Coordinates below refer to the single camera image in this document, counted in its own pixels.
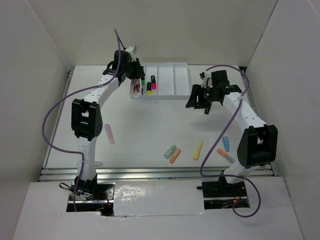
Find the green pastel short highlighter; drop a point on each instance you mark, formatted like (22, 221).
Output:
(170, 151)

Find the red gel pen with grip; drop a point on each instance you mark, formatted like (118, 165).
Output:
(134, 91)

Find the white divided plastic tray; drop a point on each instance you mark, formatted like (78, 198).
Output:
(172, 81)

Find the white foil cover panel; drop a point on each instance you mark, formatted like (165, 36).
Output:
(158, 198)

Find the orange pastel long highlighter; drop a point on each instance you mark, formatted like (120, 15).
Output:
(225, 155)

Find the green pastel long highlighter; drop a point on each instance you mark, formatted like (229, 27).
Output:
(98, 163)

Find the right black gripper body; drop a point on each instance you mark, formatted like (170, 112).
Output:
(209, 96)

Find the yellow pastel highlighter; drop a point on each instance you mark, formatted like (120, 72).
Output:
(197, 150)

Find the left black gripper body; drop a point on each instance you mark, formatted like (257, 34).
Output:
(130, 68)

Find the black yellow-capped highlighter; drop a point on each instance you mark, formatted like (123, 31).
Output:
(149, 88)

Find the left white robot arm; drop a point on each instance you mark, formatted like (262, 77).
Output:
(86, 117)

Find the black pink-capped highlighter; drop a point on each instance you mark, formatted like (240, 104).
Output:
(153, 82)

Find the orange pastel short highlighter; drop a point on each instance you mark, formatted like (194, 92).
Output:
(174, 155)

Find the aluminium table frame rails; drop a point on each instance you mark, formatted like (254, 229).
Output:
(143, 131)

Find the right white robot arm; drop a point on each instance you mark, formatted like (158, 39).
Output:
(258, 144)

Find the blue pastel highlighter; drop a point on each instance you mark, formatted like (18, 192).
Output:
(226, 143)

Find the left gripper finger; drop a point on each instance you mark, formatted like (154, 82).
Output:
(128, 75)
(139, 69)

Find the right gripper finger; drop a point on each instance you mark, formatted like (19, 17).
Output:
(193, 99)
(207, 108)

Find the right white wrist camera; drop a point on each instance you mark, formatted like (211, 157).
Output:
(206, 80)

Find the pink pastel highlighter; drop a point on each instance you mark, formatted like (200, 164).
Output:
(109, 133)

